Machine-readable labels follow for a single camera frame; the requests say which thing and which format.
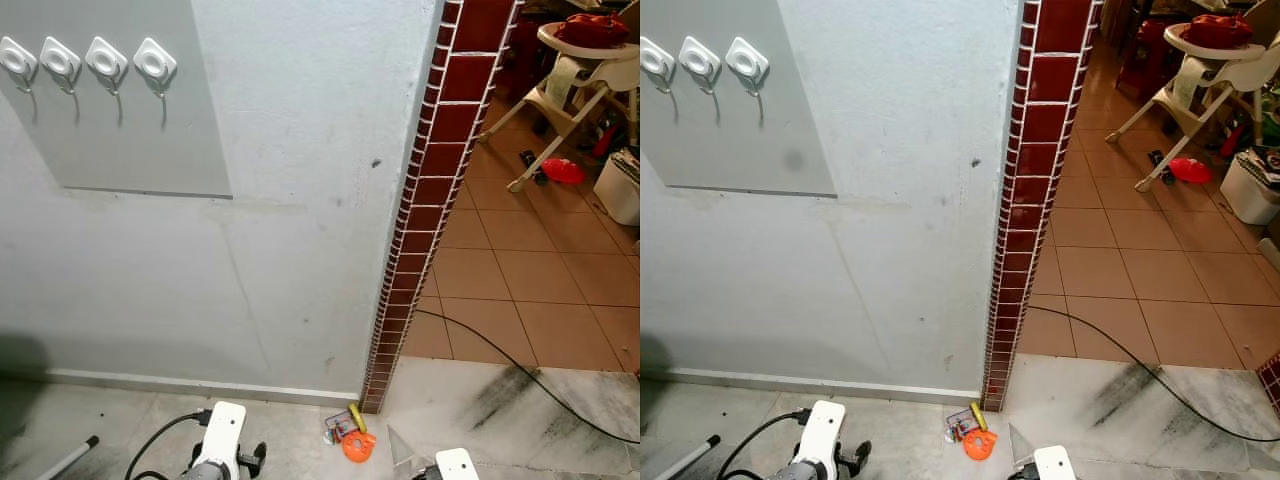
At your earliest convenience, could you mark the clear plastic piece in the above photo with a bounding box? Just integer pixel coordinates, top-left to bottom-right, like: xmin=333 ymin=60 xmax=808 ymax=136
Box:
xmin=387 ymin=424 xmax=438 ymax=472
xmin=1007 ymin=422 xmax=1043 ymax=471

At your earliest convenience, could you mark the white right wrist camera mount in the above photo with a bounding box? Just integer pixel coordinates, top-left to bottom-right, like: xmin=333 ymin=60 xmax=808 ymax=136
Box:
xmin=1032 ymin=445 xmax=1079 ymax=480
xmin=434 ymin=447 xmax=480 ymax=480

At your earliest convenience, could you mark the black floor cable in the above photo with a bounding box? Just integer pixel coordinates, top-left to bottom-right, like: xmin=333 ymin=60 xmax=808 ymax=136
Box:
xmin=414 ymin=309 xmax=641 ymax=446
xmin=1028 ymin=305 xmax=1280 ymax=445

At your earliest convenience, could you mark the red tiled wall edge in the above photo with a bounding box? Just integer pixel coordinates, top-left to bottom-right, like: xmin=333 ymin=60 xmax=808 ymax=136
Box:
xmin=980 ymin=0 xmax=1103 ymax=413
xmin=360 ymin=0 xmax=527 ymax=415

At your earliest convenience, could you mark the white wall hook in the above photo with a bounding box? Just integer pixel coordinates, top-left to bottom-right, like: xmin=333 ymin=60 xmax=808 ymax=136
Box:
xmin=678 ymin=36 xmax=723 ymax=96
xmin=39 ymin=36 xmax=83 ymax=96
xmin=84 ymin=36 xmax=130 ymax=97
xmin=133 ymin=37 xmax=179 ymax=99
xmin=0 ymin=36 xmax=40 ymax=95
xmin=640 ymin=36 xmax=677 ymax=95
xmin=725 ymin=36 xmax=771 ymax=98

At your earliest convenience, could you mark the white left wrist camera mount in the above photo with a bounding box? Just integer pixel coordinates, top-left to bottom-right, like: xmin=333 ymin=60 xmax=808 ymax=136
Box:
xmin=798 ymin=399 xmax=848 ymax=469
xmin=190 ymin=401 xmax=249 ymax=471

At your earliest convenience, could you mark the red plastic toy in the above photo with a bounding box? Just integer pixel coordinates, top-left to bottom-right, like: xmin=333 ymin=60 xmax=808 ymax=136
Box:
xmin=1169 ymin=156 xmax=1214 ymax=186
xmin=542 ymin=157 xmax=588 ymax=187

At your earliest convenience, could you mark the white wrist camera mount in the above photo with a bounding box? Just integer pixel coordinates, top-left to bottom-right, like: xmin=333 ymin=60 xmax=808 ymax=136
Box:
xmin=190 ymin=401 xmax=249 ymax=471
xmin=1032 ymin=445 xmax=1079 ymax=480
xmin=434 ymin=447 xmax=480 ymax=480
xmin=798 ymin=399 xmax=848 ymax=469

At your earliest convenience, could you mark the red bag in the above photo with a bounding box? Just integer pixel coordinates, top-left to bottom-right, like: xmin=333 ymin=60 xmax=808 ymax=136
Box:
xmin=554 ymin=13 xmax=632 ymax=50
xmin=1179 ymin=13 xmax=1254 ymax=50

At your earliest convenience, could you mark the white plastic bin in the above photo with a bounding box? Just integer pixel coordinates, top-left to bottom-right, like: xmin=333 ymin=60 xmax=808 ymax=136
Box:
xmin=593 ymin=148 xmax=641 ymax=227
xmin=1219 ymin=146 xmax=1280 ymax=227

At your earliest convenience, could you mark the silver rod with black tip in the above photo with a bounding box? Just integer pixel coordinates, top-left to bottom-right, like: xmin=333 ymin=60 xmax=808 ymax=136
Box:
xmin=34 ymin=435 xmax=101 ymax=480
xmin=648 ymin=434 xmax=722 ymax=480

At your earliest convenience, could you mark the grey wall panel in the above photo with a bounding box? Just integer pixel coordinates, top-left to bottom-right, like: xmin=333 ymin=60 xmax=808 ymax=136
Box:
xmin=0 ymin=0 xmax=233 ymax=199

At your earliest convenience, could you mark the beige baby high chair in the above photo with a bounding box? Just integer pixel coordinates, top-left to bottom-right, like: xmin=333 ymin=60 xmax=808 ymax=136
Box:
xmin=1104 ymin=4 xmax=1280 ymax=194
xmin=478 ymin=8 xmax=641 ymax=194

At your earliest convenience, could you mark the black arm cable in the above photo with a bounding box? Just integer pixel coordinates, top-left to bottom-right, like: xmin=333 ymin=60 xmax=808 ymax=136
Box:
xmin=124 ymin=407 xmax=214 ymax=480
xmin=714 ymin=407 xmax=812 ymax=480

